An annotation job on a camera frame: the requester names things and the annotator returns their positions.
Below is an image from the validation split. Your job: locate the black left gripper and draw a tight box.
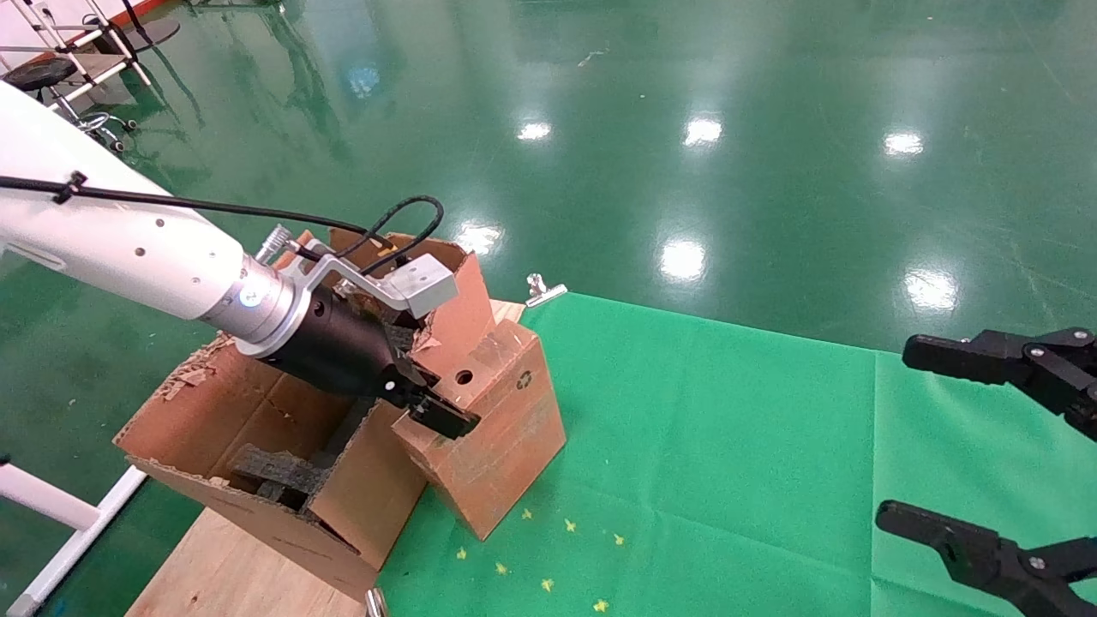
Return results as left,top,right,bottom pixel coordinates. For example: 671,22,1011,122
257,287,481,440

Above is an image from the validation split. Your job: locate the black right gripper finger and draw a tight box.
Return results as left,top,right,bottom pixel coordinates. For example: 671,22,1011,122
874,500,1097,617
902,327,1097,442

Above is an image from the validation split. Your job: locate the small brown cardboard box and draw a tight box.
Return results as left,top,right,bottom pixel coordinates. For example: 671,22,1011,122
393,321,568,542

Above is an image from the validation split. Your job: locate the large open cardboard carton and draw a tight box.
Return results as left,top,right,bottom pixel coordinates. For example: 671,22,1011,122
114,227,498,602

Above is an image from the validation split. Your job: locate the black foam insert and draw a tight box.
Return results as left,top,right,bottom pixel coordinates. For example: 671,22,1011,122
227,441,331,513
321,396,382,464

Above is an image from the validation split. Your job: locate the green cloth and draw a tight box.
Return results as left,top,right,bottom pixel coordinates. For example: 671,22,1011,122
377,291,1097,617

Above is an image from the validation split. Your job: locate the white pipe table leg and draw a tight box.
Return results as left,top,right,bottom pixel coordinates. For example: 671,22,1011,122
0,461,148,617

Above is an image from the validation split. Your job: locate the black round stand base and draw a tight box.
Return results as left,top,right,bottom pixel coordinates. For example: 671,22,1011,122
110,19,183,54

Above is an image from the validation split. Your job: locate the white pipe rack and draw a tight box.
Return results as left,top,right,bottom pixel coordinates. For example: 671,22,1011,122
0,0,155,117

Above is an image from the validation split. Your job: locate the black round stool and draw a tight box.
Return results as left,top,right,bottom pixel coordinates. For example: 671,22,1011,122
3,57,138,155

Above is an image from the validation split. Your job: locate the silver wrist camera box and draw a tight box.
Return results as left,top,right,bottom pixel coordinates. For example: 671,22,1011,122
257,225,459,320

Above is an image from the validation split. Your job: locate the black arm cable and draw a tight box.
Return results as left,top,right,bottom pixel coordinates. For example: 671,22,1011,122
0,171,445,279

